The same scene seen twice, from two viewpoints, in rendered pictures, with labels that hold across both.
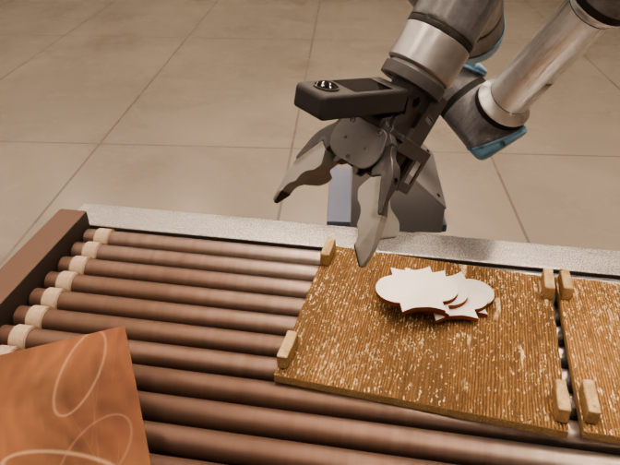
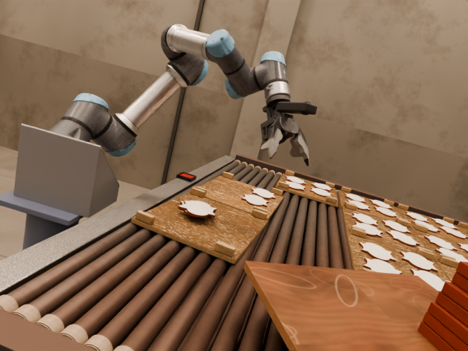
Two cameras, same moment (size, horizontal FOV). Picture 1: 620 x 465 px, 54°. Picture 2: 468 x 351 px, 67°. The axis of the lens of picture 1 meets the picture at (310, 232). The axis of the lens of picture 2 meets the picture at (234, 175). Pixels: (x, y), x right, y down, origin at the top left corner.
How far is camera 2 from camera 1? 120 cm
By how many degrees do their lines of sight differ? 82
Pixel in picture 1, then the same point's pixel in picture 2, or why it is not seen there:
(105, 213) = not seen: outside the picture
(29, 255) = (37, 341)
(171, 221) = (24, 263)
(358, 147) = (291, 126)
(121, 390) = (295, 268)
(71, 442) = (330, 285)
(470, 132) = (119, 141)
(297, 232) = (98, 224)
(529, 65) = (153, 104)
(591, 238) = not seen: outside the picture
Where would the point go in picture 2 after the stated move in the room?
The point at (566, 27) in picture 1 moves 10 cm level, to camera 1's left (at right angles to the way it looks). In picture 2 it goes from (173, 86) to (166, 86)
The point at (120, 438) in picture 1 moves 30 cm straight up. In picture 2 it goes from (324, 272) to (367, 147)
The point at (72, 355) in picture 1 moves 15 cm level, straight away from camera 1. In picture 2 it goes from (271, 278) to (203, 280)
